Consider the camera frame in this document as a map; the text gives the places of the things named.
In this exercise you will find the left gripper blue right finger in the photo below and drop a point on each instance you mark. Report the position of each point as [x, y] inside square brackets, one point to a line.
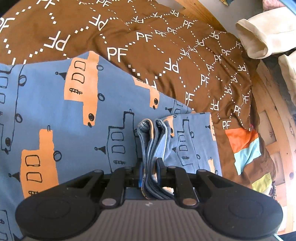
[177, 178]

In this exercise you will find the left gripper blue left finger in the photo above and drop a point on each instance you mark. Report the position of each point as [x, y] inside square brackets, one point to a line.
[120, 185]

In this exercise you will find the blue pajama pants orange cars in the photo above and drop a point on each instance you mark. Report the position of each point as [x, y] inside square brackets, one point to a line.
[62, 119]

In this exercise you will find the brown PF patterned duvet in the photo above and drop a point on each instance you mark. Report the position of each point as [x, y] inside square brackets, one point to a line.
[194, 62]

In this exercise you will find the white hanging garment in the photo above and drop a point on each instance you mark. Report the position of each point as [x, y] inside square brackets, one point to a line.
[268, 33]

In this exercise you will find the wooden bed frame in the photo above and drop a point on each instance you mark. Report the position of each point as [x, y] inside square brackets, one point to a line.
[274, 95]

